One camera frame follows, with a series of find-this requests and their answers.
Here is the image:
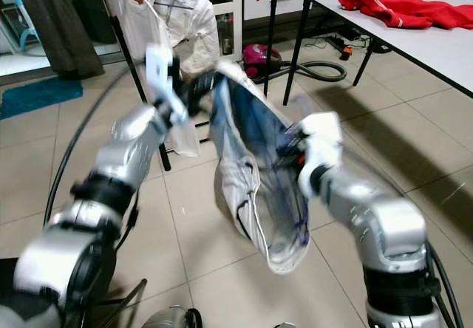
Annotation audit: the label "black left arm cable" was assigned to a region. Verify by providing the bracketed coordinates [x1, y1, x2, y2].
[42, 62, 149, 229]

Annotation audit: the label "dark grey curtain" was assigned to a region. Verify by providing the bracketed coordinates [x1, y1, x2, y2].
[11, 0, 106, 79]

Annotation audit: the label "chrome clothes rack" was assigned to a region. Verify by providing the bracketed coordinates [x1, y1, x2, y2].
[92, 0, 278, 172]

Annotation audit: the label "pink vacuum cleaner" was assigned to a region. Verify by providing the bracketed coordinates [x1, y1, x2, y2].
[242, 44, 348, 85]

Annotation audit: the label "white denim garment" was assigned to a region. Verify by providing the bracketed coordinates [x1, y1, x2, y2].
[155, 0, 222, 78]

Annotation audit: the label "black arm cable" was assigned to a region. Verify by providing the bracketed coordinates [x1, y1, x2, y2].
[423, 241, 465, 328]
[42, 62, 149, 229]

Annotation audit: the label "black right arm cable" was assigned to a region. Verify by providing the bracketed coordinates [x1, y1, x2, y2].
[423, 241, 465, 328]

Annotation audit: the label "grey robot leg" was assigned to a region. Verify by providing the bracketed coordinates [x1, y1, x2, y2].
[140, 306, 202, 328]

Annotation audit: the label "white shirt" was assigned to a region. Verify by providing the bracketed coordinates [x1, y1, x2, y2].
[118, 0, 202, 159]

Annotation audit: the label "white denim jeans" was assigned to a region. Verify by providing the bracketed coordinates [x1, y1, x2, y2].
[208, 61, 313, 276]

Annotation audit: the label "black power strip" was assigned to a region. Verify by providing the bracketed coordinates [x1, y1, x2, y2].
[325, 36, 354, 55]

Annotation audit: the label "light blue plastic stand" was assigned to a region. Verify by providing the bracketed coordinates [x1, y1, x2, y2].
[0, 0, 45, 52]

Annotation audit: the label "white table with black legs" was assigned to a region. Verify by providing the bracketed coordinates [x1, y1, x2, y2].
[292, 0, 473, 107]

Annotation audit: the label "teal floor mat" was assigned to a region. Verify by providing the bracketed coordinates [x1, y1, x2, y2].
[0, 77, 84, 120]

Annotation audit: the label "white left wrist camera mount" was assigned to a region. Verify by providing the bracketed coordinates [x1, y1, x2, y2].
[144, 44, 189, 126]

